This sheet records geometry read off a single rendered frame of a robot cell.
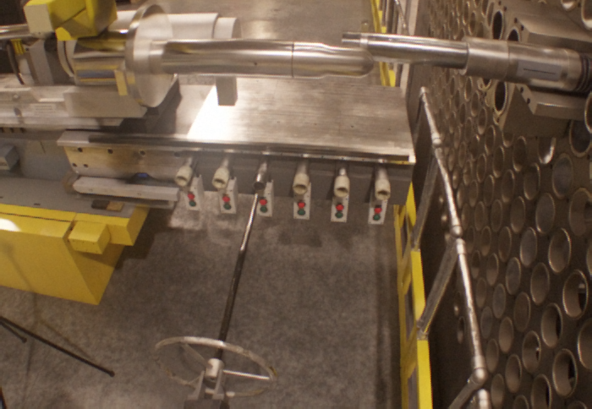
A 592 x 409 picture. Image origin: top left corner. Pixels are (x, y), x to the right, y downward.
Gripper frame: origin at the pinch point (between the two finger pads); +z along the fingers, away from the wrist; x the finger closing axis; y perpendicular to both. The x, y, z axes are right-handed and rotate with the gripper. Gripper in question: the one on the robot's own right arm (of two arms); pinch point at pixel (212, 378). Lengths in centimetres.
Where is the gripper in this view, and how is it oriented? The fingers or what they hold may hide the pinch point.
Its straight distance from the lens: 138.0
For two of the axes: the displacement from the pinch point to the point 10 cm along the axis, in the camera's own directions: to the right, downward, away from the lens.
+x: 9.0, -2.5, -3.5
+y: 4.2, 7.1, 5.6
